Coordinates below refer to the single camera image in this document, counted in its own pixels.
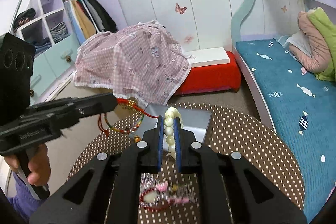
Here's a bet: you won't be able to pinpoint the white bead bracelet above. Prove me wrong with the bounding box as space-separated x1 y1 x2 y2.
163 107 182 161

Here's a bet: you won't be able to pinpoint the red string charm bracelet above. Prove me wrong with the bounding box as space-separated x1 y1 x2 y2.
97 98 160 143

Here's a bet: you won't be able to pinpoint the purple sleeve forearm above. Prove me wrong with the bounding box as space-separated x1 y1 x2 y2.
8 173 45 223

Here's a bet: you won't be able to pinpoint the pile of jewelry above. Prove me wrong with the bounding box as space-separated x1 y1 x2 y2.
139 173 195 213

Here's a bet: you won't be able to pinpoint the person's left hand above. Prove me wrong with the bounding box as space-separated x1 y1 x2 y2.
3 143 52 187

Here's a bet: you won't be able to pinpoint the silver metal tin box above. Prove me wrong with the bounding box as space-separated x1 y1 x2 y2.
129 103 213 144

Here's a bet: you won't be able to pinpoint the cardboard box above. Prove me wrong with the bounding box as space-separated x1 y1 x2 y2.
111 105 142 121

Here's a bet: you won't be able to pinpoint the teal drawer cabinet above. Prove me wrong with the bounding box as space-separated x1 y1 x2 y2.
30 34 80 105

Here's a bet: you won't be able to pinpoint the pink checkered cloth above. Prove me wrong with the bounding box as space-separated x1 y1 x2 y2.
73 20 192 106

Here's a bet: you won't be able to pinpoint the red storage box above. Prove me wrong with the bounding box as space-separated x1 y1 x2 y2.
174 51 242 96

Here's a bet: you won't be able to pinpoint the brown polka dot tablecloth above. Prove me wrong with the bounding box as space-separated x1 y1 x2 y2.
68 103 305 223

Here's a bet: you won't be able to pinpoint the white board on box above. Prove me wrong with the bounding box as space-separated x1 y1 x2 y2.
185 47 230 68

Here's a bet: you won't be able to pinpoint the hanging clothes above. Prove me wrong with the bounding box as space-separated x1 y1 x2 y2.
64 0 118 44

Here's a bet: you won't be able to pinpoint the purple shelf unit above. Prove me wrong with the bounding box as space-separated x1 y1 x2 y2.
14 0 80 59

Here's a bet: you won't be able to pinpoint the teal bed mattress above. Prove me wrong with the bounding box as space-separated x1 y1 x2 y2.
235 39 335 221

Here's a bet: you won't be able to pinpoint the white pillow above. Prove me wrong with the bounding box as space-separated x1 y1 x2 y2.
286 31 312 57

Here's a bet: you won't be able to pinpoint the pink quilt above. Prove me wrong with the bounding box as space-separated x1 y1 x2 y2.
289 11 331 73

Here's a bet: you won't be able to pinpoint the green quilt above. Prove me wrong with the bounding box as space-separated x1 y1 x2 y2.
307 7 335 82

